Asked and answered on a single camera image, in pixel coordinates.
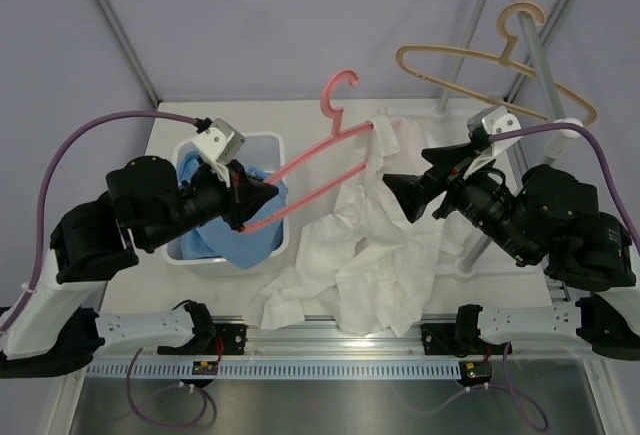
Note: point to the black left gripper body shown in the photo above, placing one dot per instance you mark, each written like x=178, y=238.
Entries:
x=233, y=208

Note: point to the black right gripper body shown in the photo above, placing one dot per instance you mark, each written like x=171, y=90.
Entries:
x=457, y=185

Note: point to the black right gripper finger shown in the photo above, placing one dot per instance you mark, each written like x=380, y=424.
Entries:
x=412, y=192
x=447, y=160

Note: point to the blue shirt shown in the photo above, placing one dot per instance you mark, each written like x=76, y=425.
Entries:
x=216, y=239

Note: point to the white shirt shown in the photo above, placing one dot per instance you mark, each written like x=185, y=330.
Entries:
x=364, y=263

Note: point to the beige wooden hanger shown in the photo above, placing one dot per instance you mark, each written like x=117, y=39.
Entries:
x=504, y=59

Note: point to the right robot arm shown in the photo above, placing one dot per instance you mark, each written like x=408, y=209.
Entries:
x=555, y=219

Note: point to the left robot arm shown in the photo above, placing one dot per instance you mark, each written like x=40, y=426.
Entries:
x=51, y=334

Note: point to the white plastic basket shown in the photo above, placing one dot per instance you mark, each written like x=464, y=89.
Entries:
x=266, y=152

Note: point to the grey rack pole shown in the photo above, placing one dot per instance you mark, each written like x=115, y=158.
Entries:
x=561, y=140

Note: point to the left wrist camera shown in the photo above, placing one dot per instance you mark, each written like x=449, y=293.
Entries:
x=217, y=143

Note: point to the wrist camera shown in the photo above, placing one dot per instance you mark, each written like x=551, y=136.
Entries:
x=483, y=125
x=217, y=143

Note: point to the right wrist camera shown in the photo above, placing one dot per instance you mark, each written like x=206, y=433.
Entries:
x=483, y=125

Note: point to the aluminium rail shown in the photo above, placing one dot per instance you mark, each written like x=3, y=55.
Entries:
x=429, y=337

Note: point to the white slotted cable duct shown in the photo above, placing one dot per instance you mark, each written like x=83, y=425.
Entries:
x=278, y=370

